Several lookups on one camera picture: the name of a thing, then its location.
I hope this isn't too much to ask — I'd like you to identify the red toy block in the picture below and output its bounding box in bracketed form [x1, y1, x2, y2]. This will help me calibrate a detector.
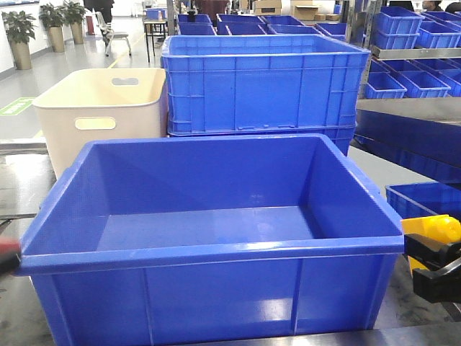
[0, 237, 21, 255]

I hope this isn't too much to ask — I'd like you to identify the blue target bin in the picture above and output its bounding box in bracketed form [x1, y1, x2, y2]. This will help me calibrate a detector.
[17, 134, 403, 345]

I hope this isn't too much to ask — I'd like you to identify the yellow toy block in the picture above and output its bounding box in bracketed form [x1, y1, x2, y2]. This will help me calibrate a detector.
[401, 214, 460, 274]

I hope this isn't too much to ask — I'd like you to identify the large blue crate behind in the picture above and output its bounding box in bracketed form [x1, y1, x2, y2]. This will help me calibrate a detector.
[162, 34, 370, 153]

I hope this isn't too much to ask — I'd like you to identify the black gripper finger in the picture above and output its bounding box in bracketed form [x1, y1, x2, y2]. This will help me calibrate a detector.
[405, 234, 460, 269]
[0, 252, 20, 276]
[412, 259, 460, 303]

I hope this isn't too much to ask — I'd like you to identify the cream plastic basket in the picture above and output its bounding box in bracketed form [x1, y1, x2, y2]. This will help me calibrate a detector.
[32, 68, 168, 177]

